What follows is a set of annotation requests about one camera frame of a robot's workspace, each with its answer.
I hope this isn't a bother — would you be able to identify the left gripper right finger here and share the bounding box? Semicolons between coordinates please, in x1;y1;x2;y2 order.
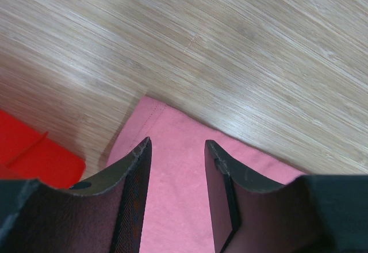
205;140;367;252

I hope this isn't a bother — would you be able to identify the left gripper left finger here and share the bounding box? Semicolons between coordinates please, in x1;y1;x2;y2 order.
1;137;152;252

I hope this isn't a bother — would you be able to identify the pink polo t shirt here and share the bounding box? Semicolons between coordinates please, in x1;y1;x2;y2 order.
107;97;301;252

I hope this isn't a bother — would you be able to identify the red plastic bin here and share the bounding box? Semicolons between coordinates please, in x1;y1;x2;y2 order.
1;110;86;189

